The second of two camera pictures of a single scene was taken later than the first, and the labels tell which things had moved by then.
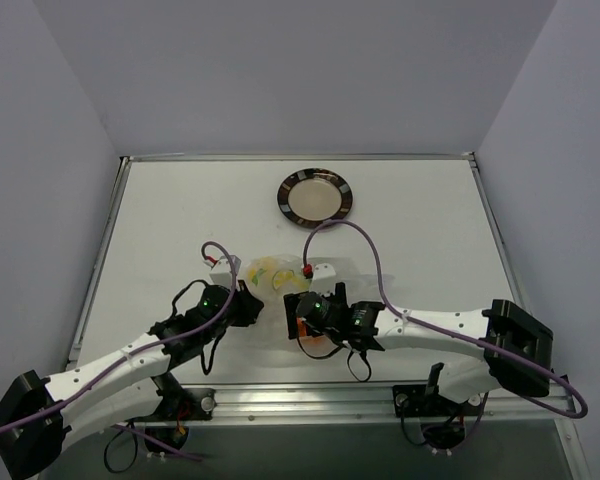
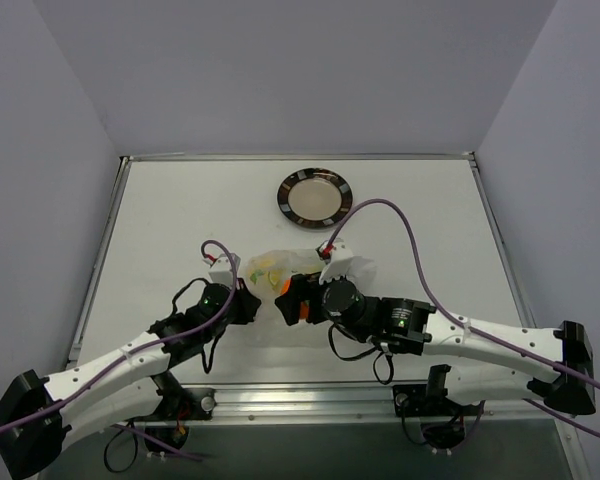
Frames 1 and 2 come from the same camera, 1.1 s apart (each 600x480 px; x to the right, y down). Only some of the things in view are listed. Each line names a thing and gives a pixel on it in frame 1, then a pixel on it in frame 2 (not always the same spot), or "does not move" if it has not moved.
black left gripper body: x=250 y=306 does not move
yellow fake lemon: x=269 y=272 does not move
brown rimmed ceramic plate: x=314 y=196 does not move
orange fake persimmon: x=302 y=333 → x=304 y=306
